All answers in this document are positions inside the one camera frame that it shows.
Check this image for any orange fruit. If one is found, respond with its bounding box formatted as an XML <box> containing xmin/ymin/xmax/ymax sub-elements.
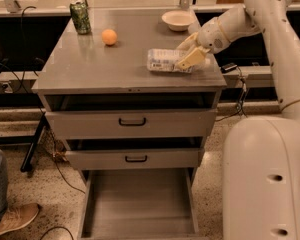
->
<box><xmin>101</xmin><ymin>29</ymin><xmax>118</xmax><ymax>46</ymax></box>

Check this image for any green soda can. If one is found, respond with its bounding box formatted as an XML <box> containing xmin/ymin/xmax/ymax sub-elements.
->
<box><xmin>69</xmin><ymin>0</ymin><xmax>91</xmax><ymax>35</ymax></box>

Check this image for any white paper bowl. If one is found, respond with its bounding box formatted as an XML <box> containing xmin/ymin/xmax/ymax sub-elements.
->
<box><xmin>162</xmin><ymin>10</ymin><xmax>196</xmax><ymax>32</ymax></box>

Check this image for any middle grey drawer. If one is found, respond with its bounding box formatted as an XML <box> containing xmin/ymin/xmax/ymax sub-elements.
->
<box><xmin>66</xmin><ymin>137</ymin><xmax>203</xmax><ymax>170</ymax></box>

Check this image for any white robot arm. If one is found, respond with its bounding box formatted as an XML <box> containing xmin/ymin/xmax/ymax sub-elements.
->
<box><xmin>177</xmin><ymin>0</ymin><xmax>300</xmax><ymax>240</ymax></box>

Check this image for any grey drawer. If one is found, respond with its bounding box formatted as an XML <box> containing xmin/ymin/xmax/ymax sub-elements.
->
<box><xmin>66</xmin><ymin>137</ymin><xmax>203</xmax><ymax>170</ymax></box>
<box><xmin>46</xmin><ymin>108</ymin><xmax>216</xmax><ymax>139</ymax></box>
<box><xmin>78</xmin><ymin>168</ymin><xmax>199</xmax><ymax>240</ymax></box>

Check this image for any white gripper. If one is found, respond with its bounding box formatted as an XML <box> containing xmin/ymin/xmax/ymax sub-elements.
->
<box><xmin>175</xmin><ymin>17</ymin><xmax>231</xmax><ymax>70</ymax></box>

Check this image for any clear plastic bottle white label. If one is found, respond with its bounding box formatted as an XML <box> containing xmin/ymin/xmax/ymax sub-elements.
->
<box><xmin>146</xmin><ymin>48</ymin><xmax>212</xmax><ymax>74</ymax></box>

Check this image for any grey drawer cabinet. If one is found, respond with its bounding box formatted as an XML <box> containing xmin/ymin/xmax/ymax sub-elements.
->
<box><xmin>32</xmin><ymin>7</ymin><xmax>227</xmax><ymax>240</ymax></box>

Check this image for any bottom grey drawer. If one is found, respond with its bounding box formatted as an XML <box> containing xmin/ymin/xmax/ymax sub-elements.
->
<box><xmin>78</xmin><ymin>168</ymin><xmax>199</xmax><ymax>240</ymax></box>

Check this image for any black table leg left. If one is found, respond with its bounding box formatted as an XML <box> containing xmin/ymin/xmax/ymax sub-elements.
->
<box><xmin>0</xmin><ymin>114</ymin><xmax>47</xmax><ymax>172</ymax></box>

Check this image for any black power adapter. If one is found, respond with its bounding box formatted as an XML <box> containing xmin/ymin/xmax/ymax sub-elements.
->
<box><xmin>221</xmin><ymin>63</ymin><xmax>237</xmax><ymax>74</ymax></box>

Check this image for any black cable right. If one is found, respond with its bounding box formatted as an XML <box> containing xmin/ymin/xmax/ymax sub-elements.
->
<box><xmin>215</xmin><ymin>67</ymin><xmax>249</xmax><ymax>122</ymax></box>

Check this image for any top grey drawer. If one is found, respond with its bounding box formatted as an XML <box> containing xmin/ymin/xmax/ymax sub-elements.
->
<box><xmin>46</xmin><ymin>108</ymin><xmax>216</xmax><ymax>139</ymax></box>

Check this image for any black cable left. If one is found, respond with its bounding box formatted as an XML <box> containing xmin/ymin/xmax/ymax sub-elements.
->
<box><xmin>0</xmin><ymin>6</ymin><xmax>87</xmax><ymax>195</ymax></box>

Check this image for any black cable on floor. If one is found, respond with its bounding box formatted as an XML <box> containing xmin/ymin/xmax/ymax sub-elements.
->
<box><xmin>39</xmin><ymin>226</ymin><xmax>75</xmax><ymax>240</ymax></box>

